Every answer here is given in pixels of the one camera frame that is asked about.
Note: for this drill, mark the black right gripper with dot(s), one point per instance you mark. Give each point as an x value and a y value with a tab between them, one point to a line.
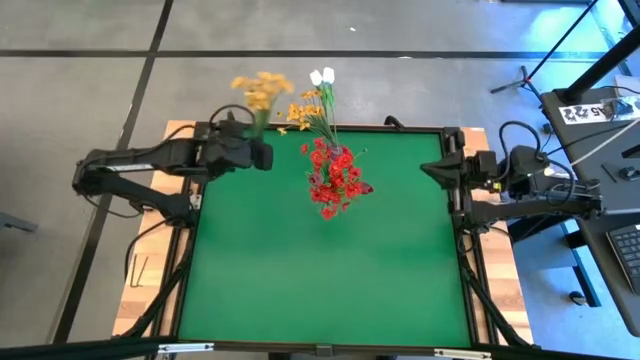
480	167

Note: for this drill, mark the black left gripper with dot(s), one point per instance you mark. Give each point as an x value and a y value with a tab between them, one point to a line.
227	150

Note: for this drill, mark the yellow artificial flower bunch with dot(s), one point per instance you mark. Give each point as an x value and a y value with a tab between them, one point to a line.
262	90
300	111

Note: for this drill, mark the white artificial tulip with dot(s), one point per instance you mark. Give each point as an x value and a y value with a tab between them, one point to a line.
315	77
328	75

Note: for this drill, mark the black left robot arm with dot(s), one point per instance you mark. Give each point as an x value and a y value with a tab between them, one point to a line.
150	152

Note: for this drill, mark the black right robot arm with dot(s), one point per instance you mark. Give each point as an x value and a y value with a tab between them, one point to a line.
530	207

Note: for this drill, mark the thin black tripod stand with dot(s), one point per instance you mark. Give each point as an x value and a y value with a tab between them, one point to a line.
523	80

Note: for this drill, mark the white printed paper label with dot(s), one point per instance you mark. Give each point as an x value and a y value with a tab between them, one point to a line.
580	113

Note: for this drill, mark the green table mat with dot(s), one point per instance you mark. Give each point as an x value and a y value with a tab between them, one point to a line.
250	300

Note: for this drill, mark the dark grey desk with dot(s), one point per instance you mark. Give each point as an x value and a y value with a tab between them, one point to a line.
612	272
612	197

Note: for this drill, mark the black desk base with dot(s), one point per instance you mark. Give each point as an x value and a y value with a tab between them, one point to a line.
585	272

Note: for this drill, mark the black hex key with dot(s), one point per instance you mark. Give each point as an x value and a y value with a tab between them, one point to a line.
142	272

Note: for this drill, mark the black computer mouse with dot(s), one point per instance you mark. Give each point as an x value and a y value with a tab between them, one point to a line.
629	173

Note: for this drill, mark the black caster wheel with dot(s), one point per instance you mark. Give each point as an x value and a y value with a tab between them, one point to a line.
577	298

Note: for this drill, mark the thick black pole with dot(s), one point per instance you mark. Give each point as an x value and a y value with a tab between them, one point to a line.
600	67

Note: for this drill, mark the black keyboard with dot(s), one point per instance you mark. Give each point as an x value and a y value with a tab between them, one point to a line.
630	250

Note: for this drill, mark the white box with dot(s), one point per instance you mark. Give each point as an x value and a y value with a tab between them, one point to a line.
629	85

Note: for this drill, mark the grey furniture leg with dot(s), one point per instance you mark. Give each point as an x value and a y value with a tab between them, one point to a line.
15	223

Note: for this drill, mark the black metal table frame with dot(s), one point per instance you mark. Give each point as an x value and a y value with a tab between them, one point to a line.
452	135

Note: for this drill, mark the silver metal bracket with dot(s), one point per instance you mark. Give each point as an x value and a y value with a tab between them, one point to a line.
462	354
185	348

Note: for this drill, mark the black frame beam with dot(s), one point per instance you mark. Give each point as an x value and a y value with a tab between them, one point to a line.
75	350

